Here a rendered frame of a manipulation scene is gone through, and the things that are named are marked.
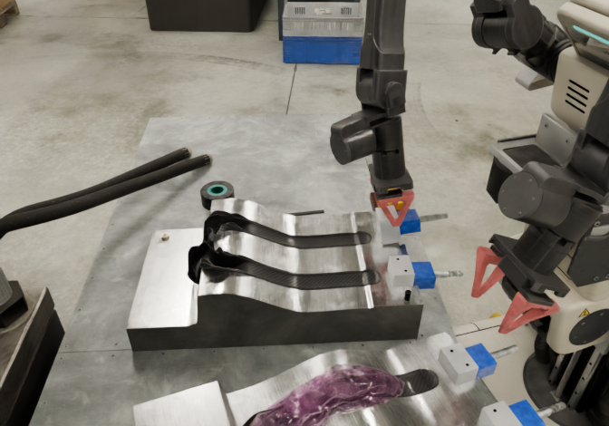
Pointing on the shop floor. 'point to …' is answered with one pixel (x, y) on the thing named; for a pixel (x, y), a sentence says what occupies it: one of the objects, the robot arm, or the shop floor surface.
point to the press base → (36, 373)
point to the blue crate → (322, 50)
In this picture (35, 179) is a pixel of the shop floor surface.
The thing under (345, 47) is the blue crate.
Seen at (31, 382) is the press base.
